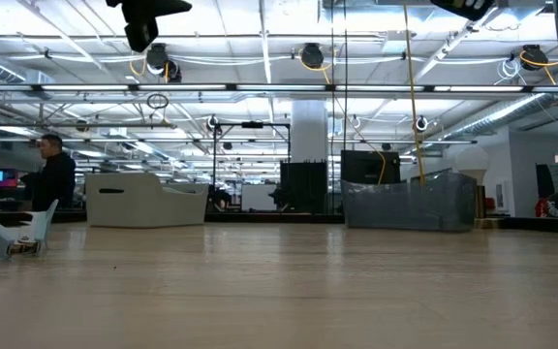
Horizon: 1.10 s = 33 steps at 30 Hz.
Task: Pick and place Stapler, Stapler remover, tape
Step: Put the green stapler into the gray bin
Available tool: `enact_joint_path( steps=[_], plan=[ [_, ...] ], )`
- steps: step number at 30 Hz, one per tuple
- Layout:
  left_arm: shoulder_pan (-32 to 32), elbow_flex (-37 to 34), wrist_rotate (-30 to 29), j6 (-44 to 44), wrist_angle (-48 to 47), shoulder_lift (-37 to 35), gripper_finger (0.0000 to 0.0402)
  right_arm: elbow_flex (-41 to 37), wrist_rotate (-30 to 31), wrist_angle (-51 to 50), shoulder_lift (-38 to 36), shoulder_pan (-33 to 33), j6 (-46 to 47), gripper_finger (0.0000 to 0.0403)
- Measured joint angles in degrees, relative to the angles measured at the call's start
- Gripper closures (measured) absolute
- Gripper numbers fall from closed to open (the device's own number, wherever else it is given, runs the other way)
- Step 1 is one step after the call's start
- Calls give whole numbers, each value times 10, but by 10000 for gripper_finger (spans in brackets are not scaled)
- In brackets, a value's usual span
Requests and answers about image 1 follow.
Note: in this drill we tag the white square pillar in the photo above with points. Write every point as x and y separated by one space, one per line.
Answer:
309 131

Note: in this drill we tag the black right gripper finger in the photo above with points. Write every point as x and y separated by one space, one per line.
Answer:
458 10

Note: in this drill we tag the black aluminium table frame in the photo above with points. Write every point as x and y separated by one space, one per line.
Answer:
259 218

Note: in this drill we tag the black equipment box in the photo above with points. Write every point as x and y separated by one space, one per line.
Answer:
303 189
366 167

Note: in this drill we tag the long light rail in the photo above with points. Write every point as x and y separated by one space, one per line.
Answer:
279 87

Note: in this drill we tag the silver ventilation duct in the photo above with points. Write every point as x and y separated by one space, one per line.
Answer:
502 116

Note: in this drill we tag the wooden bulb holder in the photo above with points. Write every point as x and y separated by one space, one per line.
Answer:
481 201

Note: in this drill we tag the black gantry frame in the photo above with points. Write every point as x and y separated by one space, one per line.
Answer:
252 124

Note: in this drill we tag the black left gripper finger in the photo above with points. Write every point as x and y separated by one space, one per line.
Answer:
141 14

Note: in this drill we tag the translucent dark plastic bin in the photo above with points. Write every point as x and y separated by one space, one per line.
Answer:
405 206

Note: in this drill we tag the light grey plastic bin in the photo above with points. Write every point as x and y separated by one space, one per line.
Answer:
138 203

